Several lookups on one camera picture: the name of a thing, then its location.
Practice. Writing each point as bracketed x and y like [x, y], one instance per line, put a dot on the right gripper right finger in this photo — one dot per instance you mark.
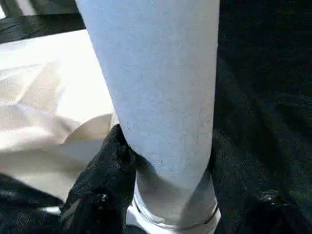
[268, 214]

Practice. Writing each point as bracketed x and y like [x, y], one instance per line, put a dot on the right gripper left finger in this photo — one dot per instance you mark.
[102, 185]

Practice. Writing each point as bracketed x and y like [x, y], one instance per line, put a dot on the white plastic table top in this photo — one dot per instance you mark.
[48, 97]

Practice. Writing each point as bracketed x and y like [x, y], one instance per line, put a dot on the white plastic table leg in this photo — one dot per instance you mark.
[158, 85]

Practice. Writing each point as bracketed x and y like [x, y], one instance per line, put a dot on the black work mat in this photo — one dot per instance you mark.
[268, 85]

